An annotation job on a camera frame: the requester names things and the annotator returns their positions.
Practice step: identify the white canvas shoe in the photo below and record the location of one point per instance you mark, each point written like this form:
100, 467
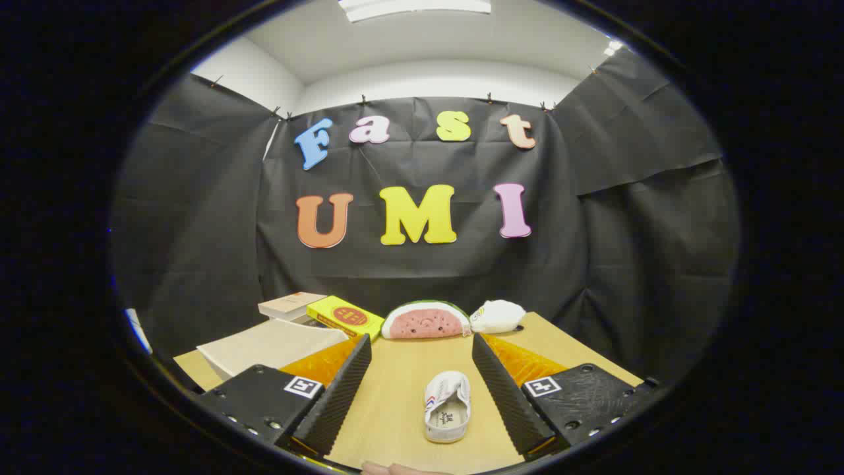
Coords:
448, 422

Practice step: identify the yellow book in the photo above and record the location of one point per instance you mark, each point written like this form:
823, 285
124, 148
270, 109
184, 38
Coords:
343, 316

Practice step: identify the ceiling light panel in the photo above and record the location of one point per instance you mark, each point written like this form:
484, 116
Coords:
415, 6

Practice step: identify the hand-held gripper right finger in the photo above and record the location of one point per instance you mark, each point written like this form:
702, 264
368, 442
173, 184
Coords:
504, 389

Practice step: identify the watermelon plush toy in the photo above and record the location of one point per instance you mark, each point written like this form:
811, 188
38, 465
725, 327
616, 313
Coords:
425, 323

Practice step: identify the white panel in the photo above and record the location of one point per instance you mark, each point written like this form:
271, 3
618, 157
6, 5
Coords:
138, 330

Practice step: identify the cream storage box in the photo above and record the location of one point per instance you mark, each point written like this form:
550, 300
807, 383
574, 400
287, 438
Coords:
264, 346

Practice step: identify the white plush toy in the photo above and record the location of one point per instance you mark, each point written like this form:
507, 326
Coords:
498, 316

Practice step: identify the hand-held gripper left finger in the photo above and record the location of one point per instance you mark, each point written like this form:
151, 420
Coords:
343, 389

